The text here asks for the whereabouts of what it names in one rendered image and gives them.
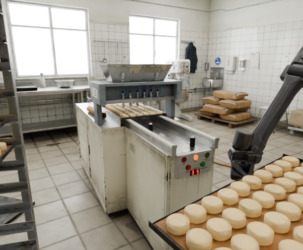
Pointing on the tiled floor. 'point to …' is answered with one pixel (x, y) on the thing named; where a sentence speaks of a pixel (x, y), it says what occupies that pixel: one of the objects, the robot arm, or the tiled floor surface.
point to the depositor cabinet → (105, 158)
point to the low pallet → (226, 120)
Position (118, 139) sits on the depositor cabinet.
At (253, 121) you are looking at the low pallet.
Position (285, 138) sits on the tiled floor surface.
